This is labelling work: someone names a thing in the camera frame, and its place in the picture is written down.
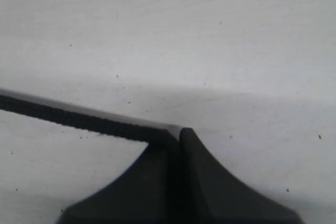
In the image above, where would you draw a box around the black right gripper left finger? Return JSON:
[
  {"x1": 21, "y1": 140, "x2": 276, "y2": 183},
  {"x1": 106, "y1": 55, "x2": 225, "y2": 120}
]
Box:
[{"x1": 57, "y1": 131, "x2": 181, "y2": 223}]

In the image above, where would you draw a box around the black braided rope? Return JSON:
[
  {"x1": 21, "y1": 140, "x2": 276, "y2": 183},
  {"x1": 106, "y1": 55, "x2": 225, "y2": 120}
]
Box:
[{"x1": 0, "y1": 87, "x2": 182, "y2": 146}]

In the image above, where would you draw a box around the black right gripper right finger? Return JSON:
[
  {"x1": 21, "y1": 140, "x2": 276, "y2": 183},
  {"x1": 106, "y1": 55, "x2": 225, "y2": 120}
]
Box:
[{"x1": 179, "y1": 128, "x2": 302, "y2": 223}]

